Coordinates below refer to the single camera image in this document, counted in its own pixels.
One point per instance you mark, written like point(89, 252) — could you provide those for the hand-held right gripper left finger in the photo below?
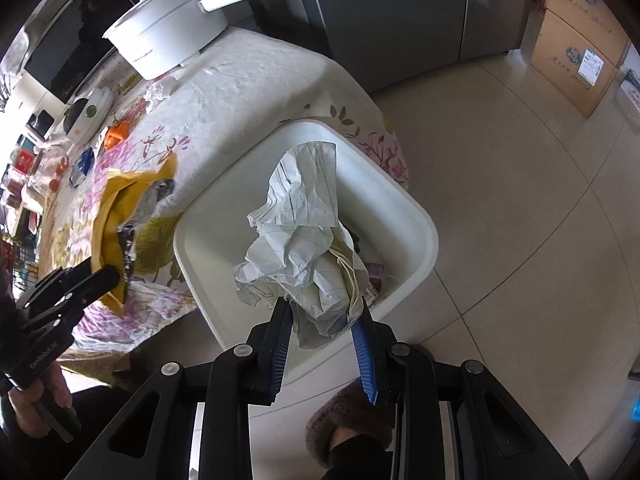
point(277, 355)

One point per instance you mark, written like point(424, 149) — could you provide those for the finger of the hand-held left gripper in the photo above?
point(65, 274)
point(95, 285)

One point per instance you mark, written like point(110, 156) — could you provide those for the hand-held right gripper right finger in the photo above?
point(367, 360)

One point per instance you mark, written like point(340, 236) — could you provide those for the yellow snack bag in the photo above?
point(112, 205)

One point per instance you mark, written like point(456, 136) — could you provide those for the white plastic bin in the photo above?
point(225, 240)

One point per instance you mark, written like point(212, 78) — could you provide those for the white paper bag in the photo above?
point(300, 210)

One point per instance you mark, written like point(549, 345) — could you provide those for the person's left hand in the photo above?
point(59, 385)

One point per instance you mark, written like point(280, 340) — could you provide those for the brown fuzzy slipper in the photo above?
point(340, 410)

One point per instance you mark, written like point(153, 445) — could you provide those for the small orange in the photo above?
point(62, 164)
point(117, 134)
point(53, 183)

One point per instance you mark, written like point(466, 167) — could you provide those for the person's black trouser leg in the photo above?
point(357, 457)

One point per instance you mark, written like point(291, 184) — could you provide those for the blue and white wrapper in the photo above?
point(83, 160)

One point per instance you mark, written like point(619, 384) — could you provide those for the clear glass jar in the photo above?
point(45, 159)

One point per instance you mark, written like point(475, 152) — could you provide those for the dark green squash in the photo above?
point(75, 110)

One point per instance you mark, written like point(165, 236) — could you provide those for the white bowl with green knobs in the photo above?
point(92, 110)

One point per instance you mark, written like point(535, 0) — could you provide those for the cream air fryer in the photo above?
point(20, 105)

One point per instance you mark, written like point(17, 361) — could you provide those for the crumpled white tissue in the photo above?
point(160, 90)

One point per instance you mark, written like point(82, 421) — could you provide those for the black microwave oven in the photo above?
point(65, 50)

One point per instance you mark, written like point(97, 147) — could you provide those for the floral tablecloth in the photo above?
point(240, 85)

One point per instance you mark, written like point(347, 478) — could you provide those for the white electric cooking pot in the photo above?
point(165, 35)

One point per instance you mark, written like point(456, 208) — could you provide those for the glass pot lid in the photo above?
point(150, 7)

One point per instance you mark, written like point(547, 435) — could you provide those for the cardboard box with label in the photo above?
point(565, 70)

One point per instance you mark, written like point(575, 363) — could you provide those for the grey refrigerator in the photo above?
point(400, 10)

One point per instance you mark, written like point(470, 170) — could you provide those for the white shopping bag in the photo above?
point(632, 92)

